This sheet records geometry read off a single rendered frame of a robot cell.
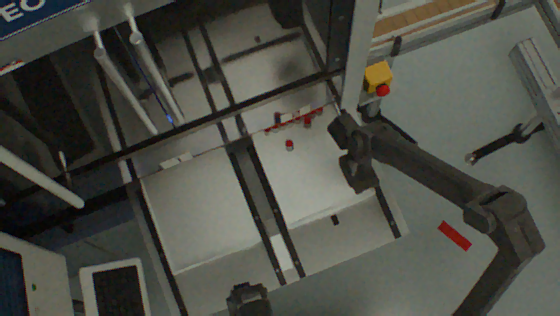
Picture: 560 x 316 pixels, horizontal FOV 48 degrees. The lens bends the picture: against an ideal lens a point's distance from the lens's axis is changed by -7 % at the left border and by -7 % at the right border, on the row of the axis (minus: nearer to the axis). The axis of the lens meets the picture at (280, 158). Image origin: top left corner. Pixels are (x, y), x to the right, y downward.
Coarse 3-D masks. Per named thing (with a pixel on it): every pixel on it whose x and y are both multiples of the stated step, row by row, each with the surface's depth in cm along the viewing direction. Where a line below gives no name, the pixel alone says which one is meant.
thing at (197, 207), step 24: (168, 168) 192; (192, 168) 192; (216, 168) 191; (144, 192) 187; (168, 192) 190; (192, 192) 190; (216, 192) 190; (240, 192) 187; (168, 216) 188; (192, 216) 188; (216, 216) 188; (240, 216) 188; (168, 240) 187; (192, 240) 186; (216, 240) 186; (240, 240) 186; (192, 264) 182
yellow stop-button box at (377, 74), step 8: (368, 64) 182; (376, 64) 182; (384, 64) 182; (368, 72) 181; (376, 72) 181; (384, 72) 181; (368, 80) 181; (376, 80) 181; (384, 80) 181; (368, 88) 184; (376, 88) 184
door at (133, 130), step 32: (32, 64) 105; (64, 64) 109; (96, 64) 114; (128, 64) 119; (0, 96) 110; (32, 96) 115; (64, 96) 120; (96, 96) 126; (0, 128) 121; (32, 128) 127; (64, 128) 133; (96, 128) 140; (128, 128) 147; (160, 128) 155; (32, 160) 141; (64, 160) 149; (96, 160) 157; (0, 192) 150
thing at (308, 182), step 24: (312, 120) 194; (264, 144) 193; (312, 144) 192; (264, 168) 188; (288, 168) 191; (312, 168) 190; (336, 168) 190; (288, 192) 189; (312, 192) 189; (336, 192) 188; (288, 216) 187; (312, 216) 185
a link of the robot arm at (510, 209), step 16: (512, 192) 119; (496, 208) 115; (512, 208) 116; (496, 224) 115; (512, 224) 115; (528, 224) 116; (496, 240) 116; (512, 240) 113; (528, 240) 115; (496, 256) 119; (512, 256) 114; (528, 256) 113; (496, 272) 121; (512, 272) 117; (480, 288) 126; (496, 288) 122; (464, 304) 132; (480, 304) 128
